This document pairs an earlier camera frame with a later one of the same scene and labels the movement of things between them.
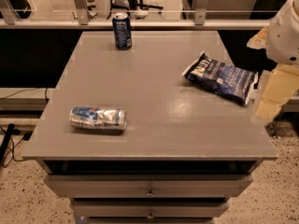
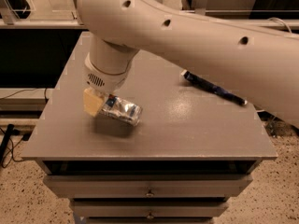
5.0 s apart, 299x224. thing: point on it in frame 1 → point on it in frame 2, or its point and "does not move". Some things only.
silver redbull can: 99,118 → 124,110
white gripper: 284,39 → 104,80
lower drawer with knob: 150,207 does not move
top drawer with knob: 149,186 does not move
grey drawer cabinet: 128,139 does not move
